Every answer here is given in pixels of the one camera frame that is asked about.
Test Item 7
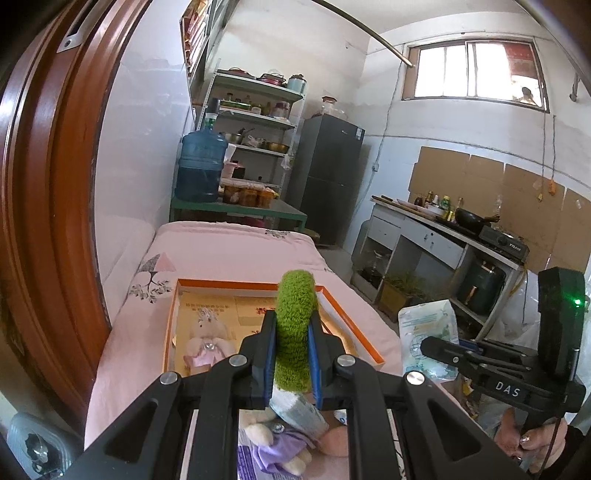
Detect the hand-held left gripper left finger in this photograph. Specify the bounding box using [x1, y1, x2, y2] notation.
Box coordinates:
[60, 318, 278, 480]

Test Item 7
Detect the green fuzzy plush toy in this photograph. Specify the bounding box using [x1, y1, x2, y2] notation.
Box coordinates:
[273, 270, 318, 393]

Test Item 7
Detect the cardboard wall panel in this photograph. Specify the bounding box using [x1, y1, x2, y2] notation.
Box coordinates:
[409, 146, 471, 199]
[501, 164, 566, 259]
[466, 154, 505, 217]
[551, 187, 591, 273]

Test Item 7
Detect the person's right forearm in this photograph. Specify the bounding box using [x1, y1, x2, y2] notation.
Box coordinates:
[549, 425, 591, 480]

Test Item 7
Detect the cream teddy bear purple dress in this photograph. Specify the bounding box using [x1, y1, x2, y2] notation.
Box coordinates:
[239, 408, 319, 476]

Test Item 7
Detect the crate with green plants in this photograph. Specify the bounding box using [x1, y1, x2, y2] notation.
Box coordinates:
[381, 272, 426, 315]

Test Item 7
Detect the white electric fan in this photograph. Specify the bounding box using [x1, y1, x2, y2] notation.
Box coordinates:
[7, 412, 86, 480]

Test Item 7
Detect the pink plush toy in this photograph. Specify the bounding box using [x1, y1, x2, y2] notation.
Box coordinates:
[318, 411, 352, 457]

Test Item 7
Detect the dark grey fridge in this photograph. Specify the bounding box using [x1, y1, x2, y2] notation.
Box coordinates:
[287, 114, 365, 245]

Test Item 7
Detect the blue water jug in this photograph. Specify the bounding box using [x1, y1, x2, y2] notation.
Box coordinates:
[174, 130, 229, 203]

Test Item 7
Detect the brown wooden headboard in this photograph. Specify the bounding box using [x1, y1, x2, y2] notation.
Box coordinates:
[0, 0, 153, 430]

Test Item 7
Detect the hanging cable with orange switch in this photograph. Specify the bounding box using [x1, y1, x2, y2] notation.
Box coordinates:
[540, 111, 559, 201]

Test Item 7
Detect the curved metal rod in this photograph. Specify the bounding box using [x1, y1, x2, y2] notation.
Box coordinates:
[318, 0, 416, 68]

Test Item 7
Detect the person's right hand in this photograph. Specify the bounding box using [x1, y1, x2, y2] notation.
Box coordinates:
[494, 408, 568, 474]

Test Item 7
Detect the black gas stove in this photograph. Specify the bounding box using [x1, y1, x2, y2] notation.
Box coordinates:
[478, 226, 530, 261]

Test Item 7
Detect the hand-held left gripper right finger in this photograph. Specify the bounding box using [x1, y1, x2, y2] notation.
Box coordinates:
[307, 318, 532, 480]

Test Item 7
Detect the water jug pump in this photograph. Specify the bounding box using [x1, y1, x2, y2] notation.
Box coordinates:
[203, 98, 221, 134]

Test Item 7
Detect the white metal shelf rack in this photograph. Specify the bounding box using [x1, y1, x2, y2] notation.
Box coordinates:
[196, 69, 308, 195]

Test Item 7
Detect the white plastic bag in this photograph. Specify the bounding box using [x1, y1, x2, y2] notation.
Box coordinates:
[503, 277, 543, 342]

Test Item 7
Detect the window with metal frame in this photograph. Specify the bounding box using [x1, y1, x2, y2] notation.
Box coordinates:
[401, 39, 550, 113]

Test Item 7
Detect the orange rimmed cardboard box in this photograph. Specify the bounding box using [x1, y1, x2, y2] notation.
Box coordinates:
[163, 277, 386, 377]

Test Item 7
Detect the row of condiment bottles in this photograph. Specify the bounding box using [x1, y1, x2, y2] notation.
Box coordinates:
[413, 191, 465, 221]

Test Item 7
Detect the black wok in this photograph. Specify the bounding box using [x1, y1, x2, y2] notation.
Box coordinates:
[455, 208, 502, 229]

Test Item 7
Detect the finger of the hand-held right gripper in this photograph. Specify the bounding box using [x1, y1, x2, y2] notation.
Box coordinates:
[420, 336, 539, 384]
[472, 340, 540, 358]

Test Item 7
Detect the group of food jars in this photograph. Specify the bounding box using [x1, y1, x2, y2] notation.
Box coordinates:
[221, 178, 278, 208]

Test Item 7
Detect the white kitchen cabinet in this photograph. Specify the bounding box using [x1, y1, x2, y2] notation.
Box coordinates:
[351, 196, 525, 340]

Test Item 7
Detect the wall shelf with boxes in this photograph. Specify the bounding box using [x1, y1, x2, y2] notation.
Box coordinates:
[179, 0, 232, 88]

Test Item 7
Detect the grey white tissue pack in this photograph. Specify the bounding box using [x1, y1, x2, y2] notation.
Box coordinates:
[269, 385, 329, 437]

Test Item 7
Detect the plush bunny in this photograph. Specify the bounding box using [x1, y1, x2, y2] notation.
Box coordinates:
[182, 308, 236, 370]

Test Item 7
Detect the green table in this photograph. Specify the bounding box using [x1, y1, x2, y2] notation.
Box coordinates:
[170, 196, 308, 232]

